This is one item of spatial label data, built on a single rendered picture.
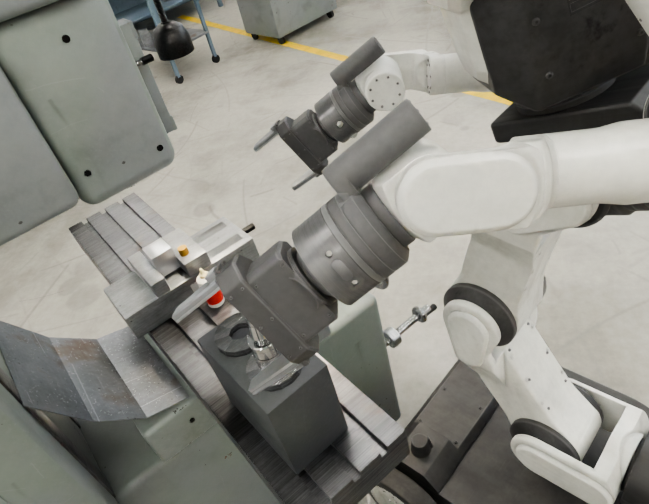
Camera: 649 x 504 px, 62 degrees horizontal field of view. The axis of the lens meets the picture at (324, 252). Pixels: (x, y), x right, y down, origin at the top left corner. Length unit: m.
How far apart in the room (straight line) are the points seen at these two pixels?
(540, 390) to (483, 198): 0.76
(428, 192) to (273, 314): 0.18
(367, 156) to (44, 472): 0.86
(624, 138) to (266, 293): 0.33
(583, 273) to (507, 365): 1.50
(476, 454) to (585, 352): 1.02
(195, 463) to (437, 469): 0.56
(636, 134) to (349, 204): 0.24
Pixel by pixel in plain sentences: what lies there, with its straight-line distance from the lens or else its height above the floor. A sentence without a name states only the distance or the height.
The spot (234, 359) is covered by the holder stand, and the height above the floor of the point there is 1.11.
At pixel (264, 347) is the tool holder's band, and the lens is 0.81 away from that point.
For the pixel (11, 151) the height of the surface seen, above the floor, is 1.47.
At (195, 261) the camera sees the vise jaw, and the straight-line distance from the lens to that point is 1.29.
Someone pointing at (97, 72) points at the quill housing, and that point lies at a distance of 0.97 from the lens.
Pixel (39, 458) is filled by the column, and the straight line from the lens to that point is 1.11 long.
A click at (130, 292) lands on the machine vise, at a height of 0.99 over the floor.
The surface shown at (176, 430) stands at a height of 0.80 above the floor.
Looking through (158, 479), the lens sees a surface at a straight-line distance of 1.39.
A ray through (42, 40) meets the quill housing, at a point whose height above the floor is 1.59.
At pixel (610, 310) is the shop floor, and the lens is 2.45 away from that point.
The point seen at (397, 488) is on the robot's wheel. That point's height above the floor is 0.60.
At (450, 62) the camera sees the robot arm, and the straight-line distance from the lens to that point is 0.97.
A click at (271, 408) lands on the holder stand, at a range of 0.84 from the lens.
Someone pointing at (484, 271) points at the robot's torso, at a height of 1.11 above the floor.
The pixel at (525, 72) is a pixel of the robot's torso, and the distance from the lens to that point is 0.65.
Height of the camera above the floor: 1.78
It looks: 39 degrees down
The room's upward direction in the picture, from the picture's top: 16 degrees counter-clockwise
